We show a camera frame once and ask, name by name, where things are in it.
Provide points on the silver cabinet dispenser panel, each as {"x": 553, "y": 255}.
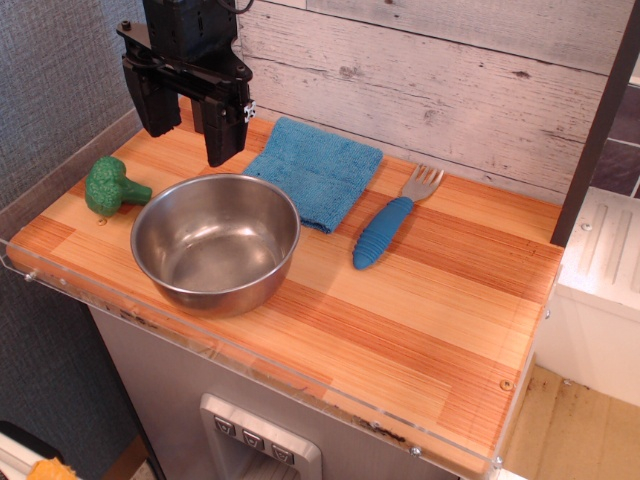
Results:
{"x": 246, "y": 446}

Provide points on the dark right shelf post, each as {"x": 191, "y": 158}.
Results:
{"x": 609, "y": 104}

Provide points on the blue folded rag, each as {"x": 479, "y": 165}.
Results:
{"x": 323, "y": 173}

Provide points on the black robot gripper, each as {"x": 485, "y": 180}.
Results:
{"x": 186, "y": 48}

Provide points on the stainless steel bowl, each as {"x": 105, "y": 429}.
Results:
{"x": 218, "y": 245}

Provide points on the green toy broccoli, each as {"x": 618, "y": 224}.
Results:
{"x": 107, "y": 188}

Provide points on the blue handled metal fork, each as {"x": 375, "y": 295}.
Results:
{"x": 379, "y": 233}

